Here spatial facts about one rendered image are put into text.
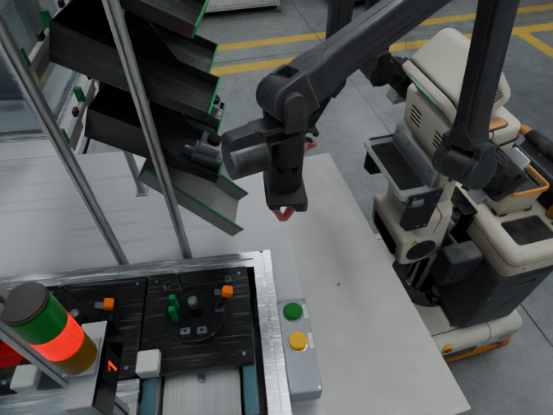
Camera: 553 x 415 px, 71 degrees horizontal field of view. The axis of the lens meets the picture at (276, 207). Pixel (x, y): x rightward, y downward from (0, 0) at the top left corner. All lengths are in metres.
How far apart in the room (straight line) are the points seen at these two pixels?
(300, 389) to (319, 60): 0.62
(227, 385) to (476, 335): 1.20
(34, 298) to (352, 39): 0.51
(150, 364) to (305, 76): 0.64
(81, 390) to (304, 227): 0.78
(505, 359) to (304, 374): 1.44
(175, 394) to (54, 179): 0.90
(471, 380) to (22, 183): 1.97
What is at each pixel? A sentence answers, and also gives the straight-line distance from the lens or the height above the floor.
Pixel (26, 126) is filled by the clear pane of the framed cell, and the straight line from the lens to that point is 1.74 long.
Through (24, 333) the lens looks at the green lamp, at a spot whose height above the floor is 1.39.
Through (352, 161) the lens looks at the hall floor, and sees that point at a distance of 2.75.
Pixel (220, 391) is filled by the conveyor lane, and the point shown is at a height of 0.92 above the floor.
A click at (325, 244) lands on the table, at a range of 1.16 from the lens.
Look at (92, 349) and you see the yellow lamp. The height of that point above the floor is 1.28.
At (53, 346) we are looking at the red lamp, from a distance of 0.54.
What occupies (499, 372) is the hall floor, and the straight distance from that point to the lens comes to 2.14.
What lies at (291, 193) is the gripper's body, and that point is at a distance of 0.64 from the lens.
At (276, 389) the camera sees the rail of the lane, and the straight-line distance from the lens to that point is 0.87.
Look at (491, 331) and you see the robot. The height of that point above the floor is 0.27.
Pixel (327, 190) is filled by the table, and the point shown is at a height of 0.86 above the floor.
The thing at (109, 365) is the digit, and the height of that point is 1.21.
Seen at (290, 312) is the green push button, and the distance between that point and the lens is 0.91.
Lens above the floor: 1.79
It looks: 48 degrees down
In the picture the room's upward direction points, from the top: straight up
